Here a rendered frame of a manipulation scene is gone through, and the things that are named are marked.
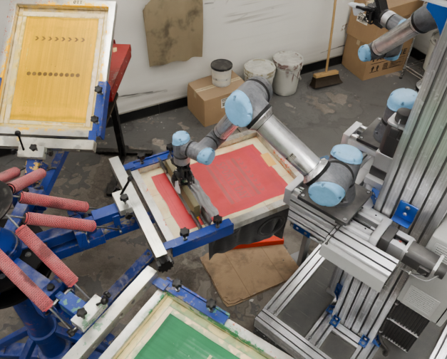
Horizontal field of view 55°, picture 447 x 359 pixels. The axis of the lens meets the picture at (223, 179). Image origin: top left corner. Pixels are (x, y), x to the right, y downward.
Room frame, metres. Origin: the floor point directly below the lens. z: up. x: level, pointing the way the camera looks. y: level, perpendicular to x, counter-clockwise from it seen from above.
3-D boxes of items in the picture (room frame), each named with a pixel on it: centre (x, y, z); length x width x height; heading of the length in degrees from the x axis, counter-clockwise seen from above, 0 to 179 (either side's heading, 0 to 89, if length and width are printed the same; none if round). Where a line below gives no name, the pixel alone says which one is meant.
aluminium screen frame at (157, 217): (1.56, 0.01, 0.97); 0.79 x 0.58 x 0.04; 118
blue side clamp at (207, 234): (1.20, 0.09, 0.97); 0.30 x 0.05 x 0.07; 118
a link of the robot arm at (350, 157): (1.20, -0.45, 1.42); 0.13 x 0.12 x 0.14; 149
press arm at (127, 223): (1.35, 0.39, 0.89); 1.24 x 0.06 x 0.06; 118
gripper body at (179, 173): (1.44, 0.18, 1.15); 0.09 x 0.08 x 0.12; 28
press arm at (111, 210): (1.29, 0.51, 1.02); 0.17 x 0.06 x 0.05; 118
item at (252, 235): (1.42, -0.13, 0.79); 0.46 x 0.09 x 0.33; 118
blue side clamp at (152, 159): (1.69, 0.35, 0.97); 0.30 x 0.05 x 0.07; 118
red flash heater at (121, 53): (2.48, 0.89, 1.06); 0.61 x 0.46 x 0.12; 178
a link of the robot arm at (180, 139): (1.44, 0.18, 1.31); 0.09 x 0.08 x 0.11; 59
